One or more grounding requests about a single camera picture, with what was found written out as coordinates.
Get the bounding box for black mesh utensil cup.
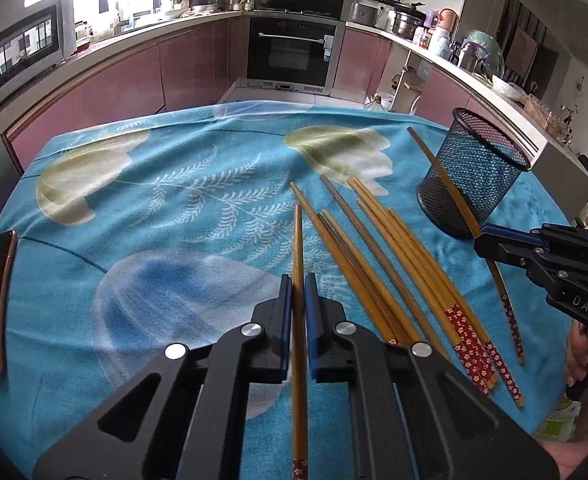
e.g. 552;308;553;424
416;107;530;240

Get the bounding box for microwave oven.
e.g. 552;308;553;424
0;0;77;103

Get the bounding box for bamboo chopstick red floral end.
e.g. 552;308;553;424
347;178;498;396

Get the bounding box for blue floral tablecloth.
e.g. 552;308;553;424
0;101;570;474

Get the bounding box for pink kitchen cabinets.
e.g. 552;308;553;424
4;14;506;172

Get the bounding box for light bamboo chopstick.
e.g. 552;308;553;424
290;182;398;344

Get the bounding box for built-in black oven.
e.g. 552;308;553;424
244;12;345;96

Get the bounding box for dark brown chopstick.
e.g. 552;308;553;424
320;174;449;359

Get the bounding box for brown chopstick middle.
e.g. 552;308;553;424
317;211;422;346

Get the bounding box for steel cooking pot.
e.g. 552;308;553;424
392;4;426;40

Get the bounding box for person's right hand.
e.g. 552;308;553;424
563;321;588;387

